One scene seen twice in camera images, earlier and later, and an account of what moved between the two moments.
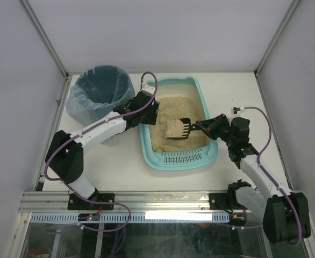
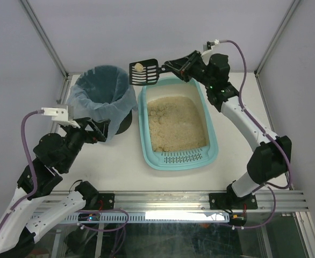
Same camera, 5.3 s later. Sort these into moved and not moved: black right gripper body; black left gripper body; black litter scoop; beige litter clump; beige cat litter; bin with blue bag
Moved: black left gripper body; black right gripper body; beige litter clump; black litter scoop
Not moved: bin with blue bag; beige cat litter
